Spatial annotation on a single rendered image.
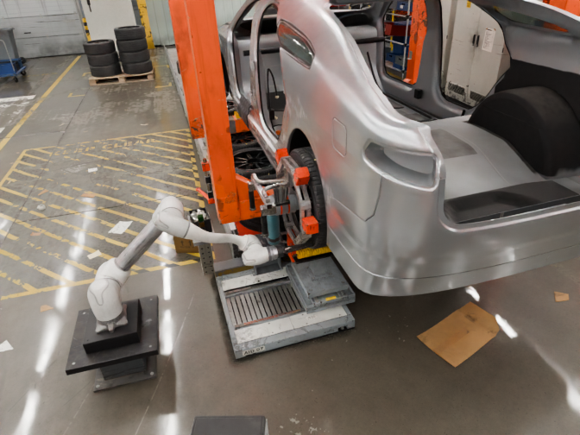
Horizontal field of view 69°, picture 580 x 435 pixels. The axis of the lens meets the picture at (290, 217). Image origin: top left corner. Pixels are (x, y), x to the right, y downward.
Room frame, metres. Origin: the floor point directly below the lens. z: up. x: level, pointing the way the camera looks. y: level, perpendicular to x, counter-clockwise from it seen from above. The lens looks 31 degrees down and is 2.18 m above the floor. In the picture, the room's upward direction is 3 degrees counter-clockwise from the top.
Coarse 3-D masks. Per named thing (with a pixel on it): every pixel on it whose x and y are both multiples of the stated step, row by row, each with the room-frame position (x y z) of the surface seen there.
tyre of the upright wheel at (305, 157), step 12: (300, 156) 2.40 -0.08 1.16; (312, 156) 2.37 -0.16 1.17; (312, 168) 2.28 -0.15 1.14; (312, 180) 2.22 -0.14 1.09; (312, 192) 2.19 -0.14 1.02; (324, 204) 2.14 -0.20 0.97; (324, 216) 2.13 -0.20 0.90; (324, 228) 2.12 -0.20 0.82; (312, 240) 2.21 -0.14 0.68; (324, 240) 2.16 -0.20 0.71
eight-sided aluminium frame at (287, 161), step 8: (288, 160) 2.49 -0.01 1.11; (280, 168) 2.56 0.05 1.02; (288, 168) 2.36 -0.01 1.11; (280, 176) 2.63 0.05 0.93; (296, 192) 2.23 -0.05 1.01; (304, 192) 2.22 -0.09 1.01; (304, 200) 2.17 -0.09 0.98; (304, 208) 2.15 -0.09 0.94; (288, 216) 2.57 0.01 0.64; (304, 216) 2.15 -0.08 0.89; (288, 224) 2.50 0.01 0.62; (288, 232) 2.44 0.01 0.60; (296, 232) 2.41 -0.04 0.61; (304, 232) 2.15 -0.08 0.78; (296, 240) 2.27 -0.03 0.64; (304, 240) 2.25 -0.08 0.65
